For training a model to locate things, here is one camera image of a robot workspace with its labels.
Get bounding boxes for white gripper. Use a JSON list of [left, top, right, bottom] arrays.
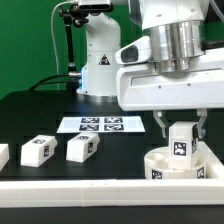
[[116, 53, 224, 139]]

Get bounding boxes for white round stool seat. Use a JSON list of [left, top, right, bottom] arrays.
[[144, 147, 206, 179]]

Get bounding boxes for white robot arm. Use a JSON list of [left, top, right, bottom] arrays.
[[78, 0, 224, 137]]

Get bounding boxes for white front fence bar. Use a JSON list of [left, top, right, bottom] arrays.
[[0, 179, 224, 208]]

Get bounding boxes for paper sheet with markers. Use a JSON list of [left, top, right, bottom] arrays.
[[57, 116, 145, 133]]

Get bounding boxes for white left fence bar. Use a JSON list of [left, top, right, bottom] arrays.
[[0, 144, 9, 171]]

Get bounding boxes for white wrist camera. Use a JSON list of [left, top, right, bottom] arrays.
[[115, 36, 152, 65]]

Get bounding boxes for black cables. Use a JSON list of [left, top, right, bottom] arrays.
[[28, 73, 72, 92]]

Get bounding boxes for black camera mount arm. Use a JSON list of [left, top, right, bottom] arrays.
[[59, 0, 114, 97]]

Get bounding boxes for white cable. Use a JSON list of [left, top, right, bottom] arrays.
[[50, 0, 80, 92]]

